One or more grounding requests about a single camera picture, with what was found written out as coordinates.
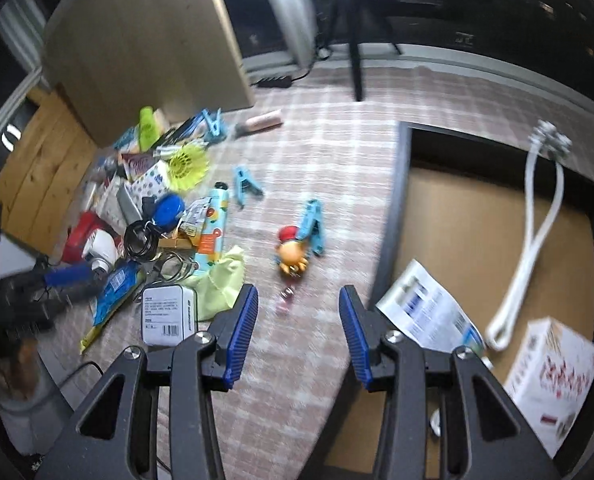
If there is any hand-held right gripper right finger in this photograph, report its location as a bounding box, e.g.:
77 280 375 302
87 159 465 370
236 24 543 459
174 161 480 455
338 285 563 480

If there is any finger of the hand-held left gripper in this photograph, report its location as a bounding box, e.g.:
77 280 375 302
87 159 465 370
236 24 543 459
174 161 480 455
0 266 102 298
0 282 102 336

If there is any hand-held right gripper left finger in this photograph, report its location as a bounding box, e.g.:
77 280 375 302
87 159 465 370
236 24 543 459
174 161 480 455
34 284 259 480

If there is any red cloth pouch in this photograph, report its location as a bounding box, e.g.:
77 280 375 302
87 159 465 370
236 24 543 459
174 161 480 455
62 211 108 263

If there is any blue round case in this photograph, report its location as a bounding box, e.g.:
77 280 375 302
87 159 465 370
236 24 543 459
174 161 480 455
153 194 185 228

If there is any black container box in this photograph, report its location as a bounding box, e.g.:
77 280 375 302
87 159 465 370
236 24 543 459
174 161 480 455
322 121 594 480

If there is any person's left forearm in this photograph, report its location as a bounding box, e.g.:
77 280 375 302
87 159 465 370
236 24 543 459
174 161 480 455
0 337 42 401

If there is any white bottle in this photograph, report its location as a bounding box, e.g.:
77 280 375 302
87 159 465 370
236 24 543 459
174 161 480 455
84 230 118 273

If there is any blue and yellow packet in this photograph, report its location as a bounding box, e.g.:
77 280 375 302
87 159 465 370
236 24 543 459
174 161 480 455
79 262 148 356

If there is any yellow-green cloth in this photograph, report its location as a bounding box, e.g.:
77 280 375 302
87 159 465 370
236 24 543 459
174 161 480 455
192 245 248 322

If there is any white labelled box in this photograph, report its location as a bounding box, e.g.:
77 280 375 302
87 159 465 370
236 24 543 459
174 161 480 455
141 285 198 347

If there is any white printed leaflet packet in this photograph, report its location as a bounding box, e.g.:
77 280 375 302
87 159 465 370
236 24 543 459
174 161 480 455
376 259 487 361

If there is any metal carabiner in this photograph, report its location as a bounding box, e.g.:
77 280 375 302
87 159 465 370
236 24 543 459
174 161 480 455
152 252 198 286

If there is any pine wooden board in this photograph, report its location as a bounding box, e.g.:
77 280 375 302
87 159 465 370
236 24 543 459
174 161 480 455
0 87 100 256

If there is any floral print tube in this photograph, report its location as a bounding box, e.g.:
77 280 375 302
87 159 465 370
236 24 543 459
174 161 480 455
194 182 230 273

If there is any blue clothes peg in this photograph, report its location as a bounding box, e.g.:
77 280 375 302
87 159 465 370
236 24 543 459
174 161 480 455
201 108 228 143
233 165 264 206
297 199 325 257

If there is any polka dot tissue pack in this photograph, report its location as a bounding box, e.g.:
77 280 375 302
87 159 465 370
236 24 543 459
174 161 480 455
124 160 170 198

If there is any yellow shuttlecock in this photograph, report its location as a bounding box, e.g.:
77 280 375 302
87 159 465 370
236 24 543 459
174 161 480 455
167 142 210 192

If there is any green bottle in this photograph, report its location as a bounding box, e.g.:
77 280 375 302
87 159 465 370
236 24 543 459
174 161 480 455
138 106 159 153

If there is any pink plaid rug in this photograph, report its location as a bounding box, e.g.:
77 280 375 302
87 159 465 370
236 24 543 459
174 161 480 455
42 55 594 480

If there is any white box with red print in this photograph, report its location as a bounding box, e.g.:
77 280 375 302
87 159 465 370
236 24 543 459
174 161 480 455
504 316 594 458

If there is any pink tube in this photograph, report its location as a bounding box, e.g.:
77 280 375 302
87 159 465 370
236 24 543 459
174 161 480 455
237 109 284 137

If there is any black tripod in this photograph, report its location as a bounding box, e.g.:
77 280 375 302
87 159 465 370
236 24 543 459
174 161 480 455
322 0 403 103

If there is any grey curtain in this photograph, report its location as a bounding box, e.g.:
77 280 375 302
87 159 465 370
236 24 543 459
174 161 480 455
254 0 319 68

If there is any thin black cable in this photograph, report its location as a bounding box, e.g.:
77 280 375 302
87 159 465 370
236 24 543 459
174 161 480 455
57 360 108 396

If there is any black cable coil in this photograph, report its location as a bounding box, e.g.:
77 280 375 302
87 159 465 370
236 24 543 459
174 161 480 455
124 220 160 261

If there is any orange toy figure keychain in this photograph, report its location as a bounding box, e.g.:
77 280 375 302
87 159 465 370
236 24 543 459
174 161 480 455
273 226 312 317

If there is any white cord with plug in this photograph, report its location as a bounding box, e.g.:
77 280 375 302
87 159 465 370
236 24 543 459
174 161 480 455
484 120 573 353

